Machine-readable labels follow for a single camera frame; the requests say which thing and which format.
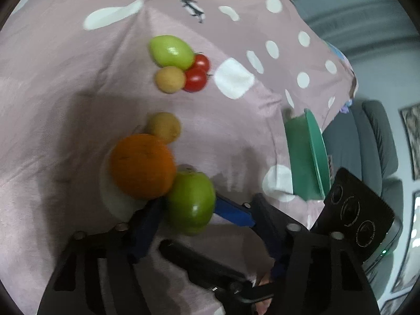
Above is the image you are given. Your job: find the orange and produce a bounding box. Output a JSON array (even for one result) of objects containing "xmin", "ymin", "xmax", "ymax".
[{"xmin": 109, "ymin": 134, "xmax": 178, "ymax": 200}]

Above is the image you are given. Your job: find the red cherry tomato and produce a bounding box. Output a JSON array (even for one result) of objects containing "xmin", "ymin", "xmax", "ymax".
[
  {"xmin": 192, "ymin": 53, "xmax": 211, "ymax": 73},
  {"xmin": 183, "ymin": 68, "xmax": 208, "ymax": 92}
]

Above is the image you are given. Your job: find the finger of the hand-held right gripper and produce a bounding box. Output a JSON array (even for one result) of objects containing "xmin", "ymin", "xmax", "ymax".
[{"xmin": 158, "ymin": 239, "xmax": 275, "ymax": 304}]

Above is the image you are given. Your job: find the pink polka-dot deer blanket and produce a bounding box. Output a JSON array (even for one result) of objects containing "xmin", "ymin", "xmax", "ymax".
[{"xmin": 0, "ymin": 0, "xmax": 358, "ymax": 315}]

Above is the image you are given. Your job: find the green plastic bowl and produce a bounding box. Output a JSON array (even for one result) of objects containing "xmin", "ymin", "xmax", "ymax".
[{"xmin": 284, "ymin": 108, "xmax": 331, "ymax": 201}]

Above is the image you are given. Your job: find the tan longan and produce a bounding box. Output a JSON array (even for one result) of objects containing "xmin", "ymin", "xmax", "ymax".
[
  {"xmin": 155, "ymin": 66, "xmax": 186, "ymax": 94},
  {"xmin": 144, "ymin": 112, "xmax": 182, "ymax": 144}
]

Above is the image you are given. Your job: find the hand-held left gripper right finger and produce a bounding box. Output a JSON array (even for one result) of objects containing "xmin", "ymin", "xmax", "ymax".
[{"xmin": 213, "ymin": 193, "xmax": 381, "ymax": 315}]

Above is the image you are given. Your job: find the framed wall picture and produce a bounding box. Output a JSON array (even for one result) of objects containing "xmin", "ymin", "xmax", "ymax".
[{"xmin": 398, "ymin": 103, "xmax": 420, "ymax": 181}]

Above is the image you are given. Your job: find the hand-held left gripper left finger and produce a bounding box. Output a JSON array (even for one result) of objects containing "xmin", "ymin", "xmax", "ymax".
[{"xmin": 38, "ymin": 197, "xmax": 166, "ymax": 315}]

